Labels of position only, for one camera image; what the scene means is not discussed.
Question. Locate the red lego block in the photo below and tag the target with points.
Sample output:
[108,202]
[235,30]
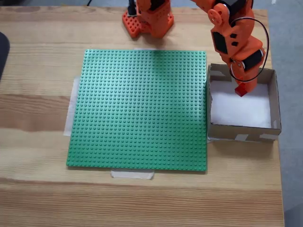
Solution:
[240,91]

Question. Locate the cardboard box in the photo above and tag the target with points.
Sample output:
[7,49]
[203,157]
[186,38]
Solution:
[236,133]

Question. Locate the translucent masking tape strip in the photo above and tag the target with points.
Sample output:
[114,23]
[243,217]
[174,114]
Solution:
[144,49]
[71,106]
[132,174]

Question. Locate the green lego baseplate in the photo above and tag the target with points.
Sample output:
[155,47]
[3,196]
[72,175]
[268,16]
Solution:
[137,111]

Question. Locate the white padding sheet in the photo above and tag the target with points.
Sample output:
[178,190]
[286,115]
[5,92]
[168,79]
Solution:
[239,111]

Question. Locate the black rounded object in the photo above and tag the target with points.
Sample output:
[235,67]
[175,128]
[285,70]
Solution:
[3,54]

